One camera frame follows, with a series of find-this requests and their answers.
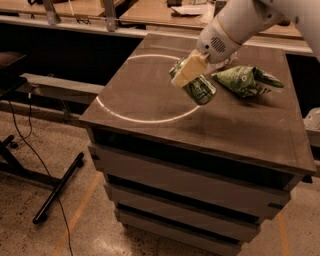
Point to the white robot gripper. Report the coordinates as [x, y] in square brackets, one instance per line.
[216, 44]

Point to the green soda can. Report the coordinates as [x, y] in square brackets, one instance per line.
[201, 90]

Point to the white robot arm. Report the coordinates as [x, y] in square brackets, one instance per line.
[238, 21]

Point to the clear plastic water bottle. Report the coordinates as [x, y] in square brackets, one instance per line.
[215, 67]

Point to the green crumpled chip bag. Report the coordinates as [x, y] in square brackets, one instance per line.
[248, 81]

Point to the white papers on desk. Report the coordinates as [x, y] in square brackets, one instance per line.
[192, 10]

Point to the grey drawer cabinet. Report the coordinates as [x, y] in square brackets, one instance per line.
[206, 176]

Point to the black stand base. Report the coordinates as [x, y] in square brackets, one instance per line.
[11, 165]

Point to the grey metal post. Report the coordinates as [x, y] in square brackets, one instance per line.
[52, 16]
[110, 15]

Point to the grey metal post far left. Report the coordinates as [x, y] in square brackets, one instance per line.
[52, 16]

